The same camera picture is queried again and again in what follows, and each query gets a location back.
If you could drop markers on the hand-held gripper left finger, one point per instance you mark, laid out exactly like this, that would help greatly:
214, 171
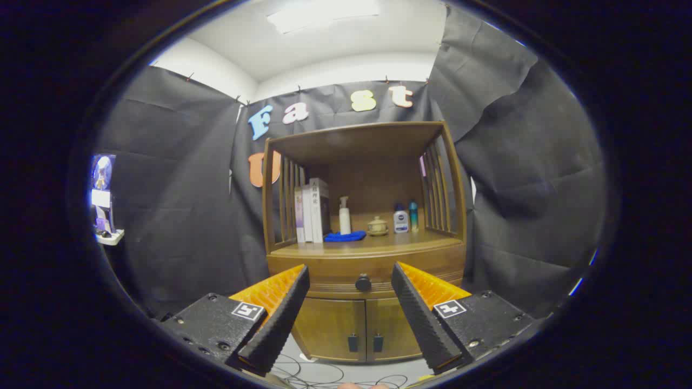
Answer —
281, 324

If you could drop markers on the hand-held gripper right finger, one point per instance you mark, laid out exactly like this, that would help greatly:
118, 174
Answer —
421, 324

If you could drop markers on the black drawer knob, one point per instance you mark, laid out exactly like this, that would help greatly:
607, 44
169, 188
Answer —
363, 282

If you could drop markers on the wooden drawer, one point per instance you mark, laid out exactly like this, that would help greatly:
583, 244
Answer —
335, 267

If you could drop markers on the wooden cabinet door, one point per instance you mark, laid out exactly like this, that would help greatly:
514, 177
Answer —
330, 324
389, 324

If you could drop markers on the wooden countertop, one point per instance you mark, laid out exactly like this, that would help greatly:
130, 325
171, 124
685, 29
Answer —
389, 243

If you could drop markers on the wooden cabinet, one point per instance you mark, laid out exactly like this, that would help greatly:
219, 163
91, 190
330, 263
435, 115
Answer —
357, 141

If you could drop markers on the white lotion bottle blue cap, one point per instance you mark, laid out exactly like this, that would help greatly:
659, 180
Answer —
400, 221

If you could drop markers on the beige lidded ceramic teacup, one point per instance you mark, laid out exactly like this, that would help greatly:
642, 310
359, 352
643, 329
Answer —
377, 227

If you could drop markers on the teal bottle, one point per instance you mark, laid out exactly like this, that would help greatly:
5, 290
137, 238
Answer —
413, 216

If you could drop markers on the blue cloth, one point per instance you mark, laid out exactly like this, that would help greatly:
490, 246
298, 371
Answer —
346, 236

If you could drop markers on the pale purple book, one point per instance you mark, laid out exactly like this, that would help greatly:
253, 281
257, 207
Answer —
299, 216

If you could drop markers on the white book with dark portrait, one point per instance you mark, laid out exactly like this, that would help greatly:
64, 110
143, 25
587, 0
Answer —
320, 210

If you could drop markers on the white pump bottle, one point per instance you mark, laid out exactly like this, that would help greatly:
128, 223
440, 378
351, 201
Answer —
345, 221

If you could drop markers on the small white shelf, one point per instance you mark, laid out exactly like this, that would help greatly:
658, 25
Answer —
112, 237

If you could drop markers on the ceiling light panel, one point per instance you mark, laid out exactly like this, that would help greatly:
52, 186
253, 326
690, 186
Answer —
324, 13

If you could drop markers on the wall poster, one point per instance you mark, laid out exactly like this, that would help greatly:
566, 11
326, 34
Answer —
102, 178

